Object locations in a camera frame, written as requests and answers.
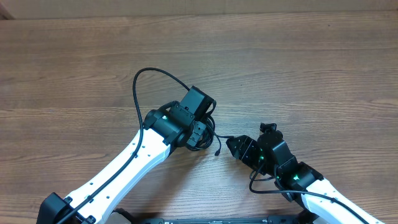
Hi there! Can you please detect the black USB cable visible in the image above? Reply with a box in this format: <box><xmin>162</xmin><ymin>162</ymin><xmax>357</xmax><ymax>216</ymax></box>
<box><xmin>186</xmin><ymin>101</ymin><xmax>234</xmax><ymax>156</ymax></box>

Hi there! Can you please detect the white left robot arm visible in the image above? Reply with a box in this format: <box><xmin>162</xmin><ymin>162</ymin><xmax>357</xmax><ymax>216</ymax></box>
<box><xmin>37</xmin><ymin>101</ymin><xmax>210</xmax><ymax>223</ymax></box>

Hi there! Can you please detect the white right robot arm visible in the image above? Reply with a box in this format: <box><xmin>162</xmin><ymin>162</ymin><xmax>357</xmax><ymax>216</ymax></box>
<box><xmin>226</xmin><ymin>130</ymin><xmax>381</xmax><ymax>223</ymax></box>

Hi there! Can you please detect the brown cardboard back panel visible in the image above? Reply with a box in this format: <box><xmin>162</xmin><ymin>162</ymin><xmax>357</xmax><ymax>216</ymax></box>
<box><xmin>1</xmin><ymin>0</ymin><xmax>397</xmax><ymax>19</ymax></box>

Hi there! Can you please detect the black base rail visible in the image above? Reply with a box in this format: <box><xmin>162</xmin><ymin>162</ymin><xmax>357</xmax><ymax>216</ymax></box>
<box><xmin>105</xmin><ymin>208</ymin><xmax>318</xmax><ymax>224</ymax></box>

